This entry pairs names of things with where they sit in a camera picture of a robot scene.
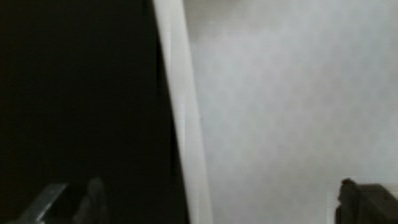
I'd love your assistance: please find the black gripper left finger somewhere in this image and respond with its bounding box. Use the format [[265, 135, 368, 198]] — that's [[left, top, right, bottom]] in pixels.
[[16, 178, 109, 224]]

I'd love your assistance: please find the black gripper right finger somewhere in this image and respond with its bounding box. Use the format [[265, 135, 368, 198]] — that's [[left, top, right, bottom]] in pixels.
[[334, 179, 398, 224]]

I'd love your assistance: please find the white desk tabletop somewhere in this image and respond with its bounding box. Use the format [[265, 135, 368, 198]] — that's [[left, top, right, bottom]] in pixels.
[[153, 0, 398, 224]]

